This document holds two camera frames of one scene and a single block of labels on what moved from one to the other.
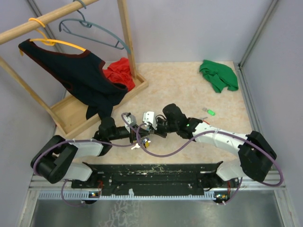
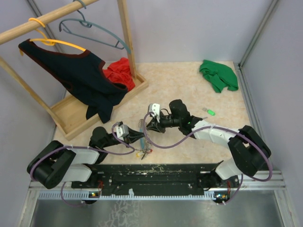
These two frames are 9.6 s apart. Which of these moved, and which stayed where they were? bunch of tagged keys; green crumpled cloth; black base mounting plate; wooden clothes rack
Moved: bunch of tagged keys
Stayed: green crumpled cloth; black base mounting plate; wooden clothes rack
